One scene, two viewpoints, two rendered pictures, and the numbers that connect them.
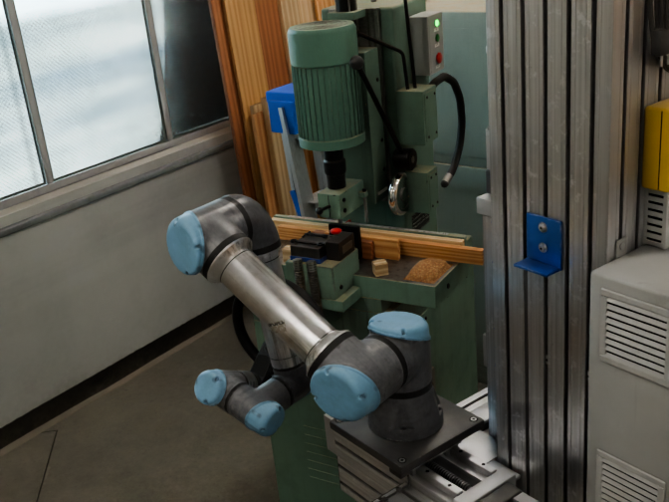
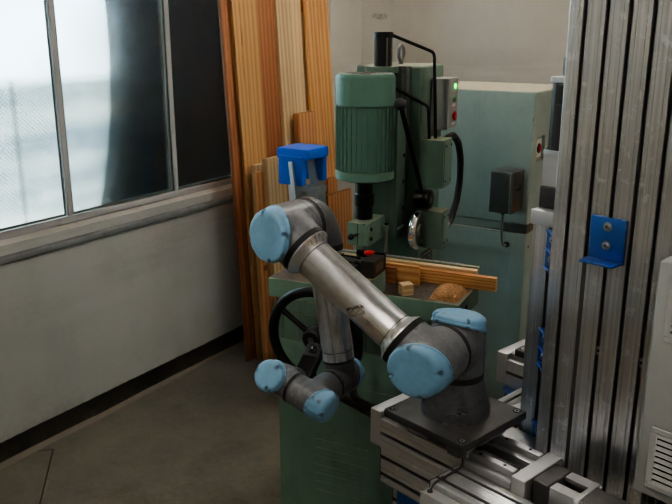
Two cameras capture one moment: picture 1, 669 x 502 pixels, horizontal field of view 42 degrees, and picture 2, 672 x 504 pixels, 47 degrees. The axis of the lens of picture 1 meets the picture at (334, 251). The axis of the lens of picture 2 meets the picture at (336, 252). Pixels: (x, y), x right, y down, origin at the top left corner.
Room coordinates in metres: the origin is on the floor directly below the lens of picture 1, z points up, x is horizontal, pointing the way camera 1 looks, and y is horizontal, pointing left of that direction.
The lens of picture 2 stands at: (-0.01, 0.34, 1.62)
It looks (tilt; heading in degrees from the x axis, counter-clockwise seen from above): 16 degrees down; 353
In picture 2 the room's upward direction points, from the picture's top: straight up
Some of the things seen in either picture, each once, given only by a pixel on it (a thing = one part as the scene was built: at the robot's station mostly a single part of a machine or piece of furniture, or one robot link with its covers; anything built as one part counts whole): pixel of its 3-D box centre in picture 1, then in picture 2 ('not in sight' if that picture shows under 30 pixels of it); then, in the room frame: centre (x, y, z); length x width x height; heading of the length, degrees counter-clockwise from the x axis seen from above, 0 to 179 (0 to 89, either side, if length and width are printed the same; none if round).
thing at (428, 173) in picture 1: (419, 188); (432, 227); (2.34, -0.26, 1.02); 0.09 x 0.07 x 0.12; 58
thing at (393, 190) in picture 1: (400, 193); (416, 230); (2.31, -0.20, 1.02); 0.12 x 0.03 x 0.12; 148
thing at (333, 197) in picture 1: (342, 200); (367, 231); (2.28, -0.04, 1.03); 0.14 x 0.07 x 0.09; 148
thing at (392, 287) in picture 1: (340, 273); (365, 294); (2.14, -0.01, 0.87); 0.61 x 0.30 x 0.06; 58
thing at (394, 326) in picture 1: (398, 349); (456, 340); (1.49, -0.10, 0.98); 0.13 x 0.12 x 0.14; 139
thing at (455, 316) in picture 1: (376, 391); (375, 414); (2.36, -0.09, 0.36); 0.58 x 0.45 x 0.71; 148
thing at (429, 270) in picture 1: (428, 266); (448, 289); (2.03, -0.23, 0.91); 0.12 x 0.09 x 0.03; 148
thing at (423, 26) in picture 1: (426, 43); (444, 102); (2.46, -0.31, 1.40); 0.10 x 0.06 x 0.16; 148
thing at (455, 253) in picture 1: (375, 243); (395, 270); (2.21, -0.11, 0.92); 0.62 x 0.02 x 0.04; 58
